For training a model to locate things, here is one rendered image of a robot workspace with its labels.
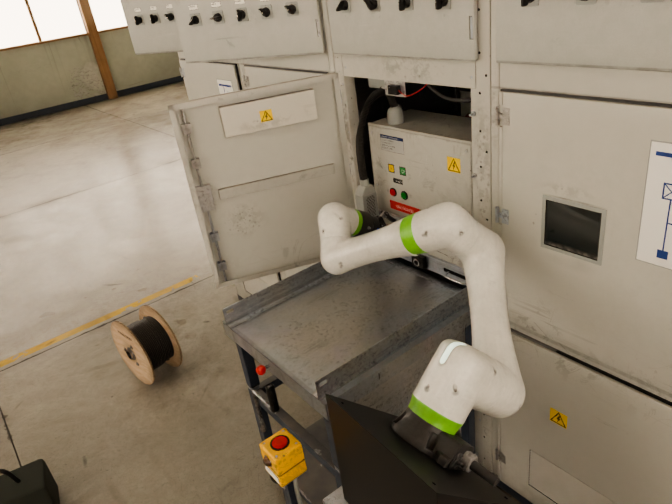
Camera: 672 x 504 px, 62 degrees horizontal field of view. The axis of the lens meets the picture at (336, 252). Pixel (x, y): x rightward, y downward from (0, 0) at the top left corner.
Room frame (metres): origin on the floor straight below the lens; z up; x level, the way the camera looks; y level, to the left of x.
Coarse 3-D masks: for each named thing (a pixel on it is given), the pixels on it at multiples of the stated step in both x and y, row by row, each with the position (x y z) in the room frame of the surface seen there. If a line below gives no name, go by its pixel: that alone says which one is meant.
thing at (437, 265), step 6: (408, 258) 1.92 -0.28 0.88; (426, 258) 1.84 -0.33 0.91; (432, 258) 1.81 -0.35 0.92; (438, 258) 1.80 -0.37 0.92; (432, 264) 1.82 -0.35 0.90; (438, 264) 1.79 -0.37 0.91; (444, 264) 1.77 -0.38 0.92; (450, 264) 1.75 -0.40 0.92; (432, 270) 1.82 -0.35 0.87; (438, 270) 1.79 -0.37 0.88; (444, 270) 1.77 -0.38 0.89; (450, 270) 1.74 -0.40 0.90; (456, 270) 1.72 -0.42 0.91; (462, 270) 1.70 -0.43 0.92; (450, 276) 1.74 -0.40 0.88; (456, 276) 1.72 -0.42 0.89; (462, 276) 1.70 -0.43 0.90; (462, 282) 1.70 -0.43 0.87
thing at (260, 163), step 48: (240, 96) 2.03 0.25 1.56; (288, 96) 2.07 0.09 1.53; (336, 96) 2.11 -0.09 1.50; (192, 144) 2.01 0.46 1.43; (240, 144) 2.05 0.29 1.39; (288, 144) 2.09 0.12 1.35; (336, 144) 2.14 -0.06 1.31; (192, 192) 1.98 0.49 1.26; (240, 192) 2.03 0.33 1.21; (288, 192) 2.09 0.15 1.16; (336, 192) 2.13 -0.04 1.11; (240, 240) 2.03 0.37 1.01; (288, 240) 2.08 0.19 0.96
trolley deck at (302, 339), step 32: (320, 288) 1.85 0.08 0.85; (352, 288) 1.81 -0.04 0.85; (384, 288) 1.78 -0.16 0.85; (416, 288) 1.75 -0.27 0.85; (224, 320) 1.72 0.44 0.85; (256, 320) 1.69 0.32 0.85; (288, 320) 1.66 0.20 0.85; (320, 320) 1.63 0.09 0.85; (352, 320) 1.60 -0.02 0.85; (384, 320) 1.57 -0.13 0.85; (448, 320) 1.52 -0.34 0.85; (256, 352) 1.52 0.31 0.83; (288, 352) 1.48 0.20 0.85; (320, 352) 1.45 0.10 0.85; (352, 352) 1.43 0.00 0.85; (416, 352) 1.41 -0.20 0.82; (288, 384) 1.37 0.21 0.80; (320, 384) 1.30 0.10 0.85; (352, 384) 1.28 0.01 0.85
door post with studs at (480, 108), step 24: (480, 0) 1.58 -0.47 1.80; (480, 24) 1.58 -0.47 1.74; (480, 48) 1.58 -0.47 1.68; (480, 72) 1.58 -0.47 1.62; (480, 96) 1.59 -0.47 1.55; (480, 120) 1.59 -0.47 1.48; (480, 144) 1.59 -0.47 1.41; (480, 168) 1.59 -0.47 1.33; (480, 192) 1.59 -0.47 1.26; (480, 216) 1.59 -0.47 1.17
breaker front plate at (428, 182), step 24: (408, 144) 1.90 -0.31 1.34; (432, 144) 1.81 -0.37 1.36; (456, 144) 1.72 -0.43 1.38; (384, 168) 2.01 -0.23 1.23; (408, 168) 1.91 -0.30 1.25; (432, 168) 1.81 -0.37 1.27; (384, 192) 2.03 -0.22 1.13; (408, 192) 1.92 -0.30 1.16; (432, 192) 1.82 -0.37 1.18; (456, 192) 1.73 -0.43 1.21; (456, 264) 1.74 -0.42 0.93
